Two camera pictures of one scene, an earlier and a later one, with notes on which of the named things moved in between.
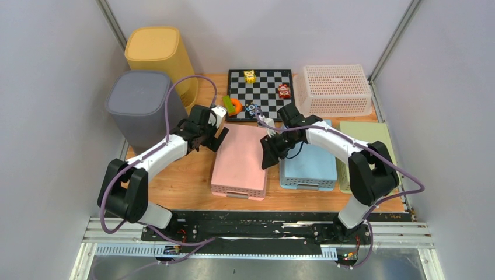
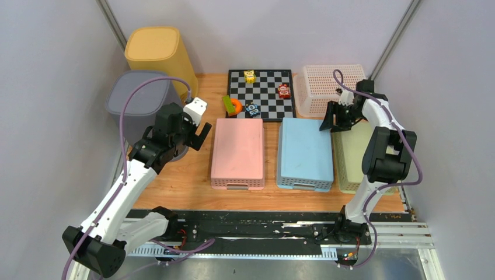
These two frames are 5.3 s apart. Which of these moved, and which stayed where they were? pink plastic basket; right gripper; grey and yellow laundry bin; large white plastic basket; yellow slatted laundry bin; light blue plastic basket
Moved: right gripper; pink plastic basket
Stayed: large white plastic basket; yellow slatted laundry bin; grey and yellow laundry bin; light blue plastic basket
